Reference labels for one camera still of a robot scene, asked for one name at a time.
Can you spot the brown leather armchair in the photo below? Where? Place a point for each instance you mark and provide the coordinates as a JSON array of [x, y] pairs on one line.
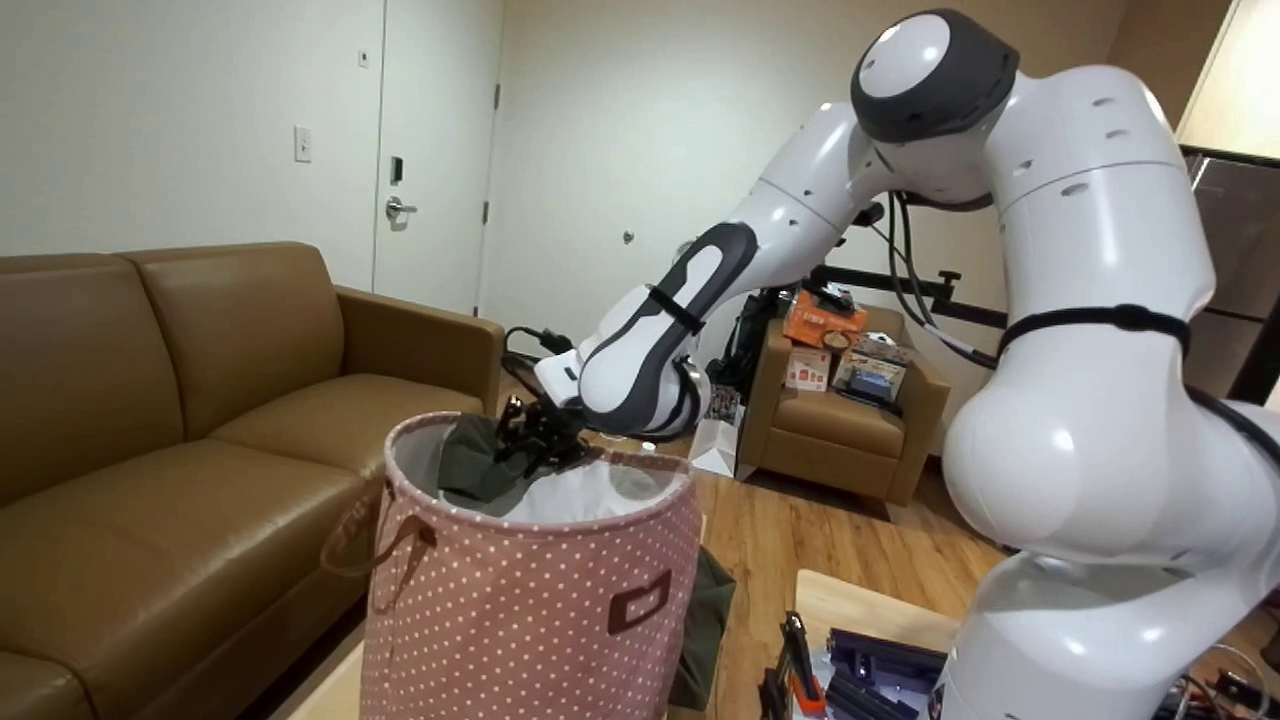
[[841, 432]]

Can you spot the dark printed box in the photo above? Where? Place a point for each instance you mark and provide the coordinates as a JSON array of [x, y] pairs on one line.
[[870, 379]]

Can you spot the white wall light switch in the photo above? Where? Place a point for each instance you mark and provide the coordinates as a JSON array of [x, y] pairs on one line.
[[302, 145]]

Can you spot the orange packet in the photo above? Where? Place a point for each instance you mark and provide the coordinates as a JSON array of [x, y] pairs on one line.
[[826, 323]]

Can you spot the small white red box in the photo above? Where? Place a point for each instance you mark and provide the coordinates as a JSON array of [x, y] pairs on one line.
[[807, 371]]

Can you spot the white plastic bag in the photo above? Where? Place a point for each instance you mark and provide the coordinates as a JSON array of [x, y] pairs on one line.
[[719, 442]]

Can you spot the black orange clamp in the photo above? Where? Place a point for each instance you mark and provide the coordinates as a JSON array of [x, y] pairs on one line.
[[801, 662]]

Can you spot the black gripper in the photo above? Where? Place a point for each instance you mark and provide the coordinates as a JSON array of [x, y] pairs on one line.
[[544, 426]]

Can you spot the pink polka dot laundry basket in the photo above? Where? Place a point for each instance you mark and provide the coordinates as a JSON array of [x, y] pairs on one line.
[[533, 614]]

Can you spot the white door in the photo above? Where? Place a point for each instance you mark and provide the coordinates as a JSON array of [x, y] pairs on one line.
[[432, 145]]

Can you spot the dark purple box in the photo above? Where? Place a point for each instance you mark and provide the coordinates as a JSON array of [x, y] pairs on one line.
[[885, 672]]

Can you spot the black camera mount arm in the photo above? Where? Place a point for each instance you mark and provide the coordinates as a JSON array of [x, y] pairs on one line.
[[921, 290]]

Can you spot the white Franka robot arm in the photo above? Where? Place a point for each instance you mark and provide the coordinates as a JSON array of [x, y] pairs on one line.
[[1083, 401]]

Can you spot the dark green cloth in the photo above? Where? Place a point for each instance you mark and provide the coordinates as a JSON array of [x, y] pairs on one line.
[[487, 460]]

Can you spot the brown leather sofa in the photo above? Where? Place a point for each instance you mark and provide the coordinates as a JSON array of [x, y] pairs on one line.
[[172, 442]]

